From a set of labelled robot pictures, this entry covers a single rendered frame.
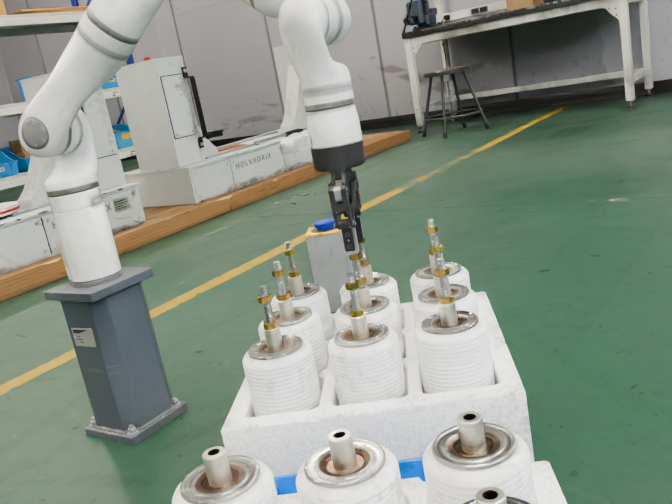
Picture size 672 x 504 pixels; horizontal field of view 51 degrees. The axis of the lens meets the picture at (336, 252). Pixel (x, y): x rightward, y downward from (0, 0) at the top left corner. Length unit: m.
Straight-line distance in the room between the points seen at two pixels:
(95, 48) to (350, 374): 0.67
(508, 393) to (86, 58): 0.83
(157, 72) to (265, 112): 3.87
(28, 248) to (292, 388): 2.19
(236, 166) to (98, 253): 2.53
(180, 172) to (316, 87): 2.68
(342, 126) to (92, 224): 0.56
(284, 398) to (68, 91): 0.64
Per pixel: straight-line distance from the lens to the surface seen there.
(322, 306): 1.17
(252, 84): 7.46
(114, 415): 1.43
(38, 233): 3.06
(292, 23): 0.97
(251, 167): 3.92
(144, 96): 3.71
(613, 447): 1.14
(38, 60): 10.00
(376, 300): 1.08
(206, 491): 0.69
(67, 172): 1.36
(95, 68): 1.26
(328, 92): 0.98
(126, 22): 1.23
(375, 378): 0.93
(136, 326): 1.39
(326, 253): 1.31
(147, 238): 3.29
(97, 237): 1.35
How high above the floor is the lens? 0.60
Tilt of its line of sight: 14 degrees down
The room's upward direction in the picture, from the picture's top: 11 degrees counter-clockwise
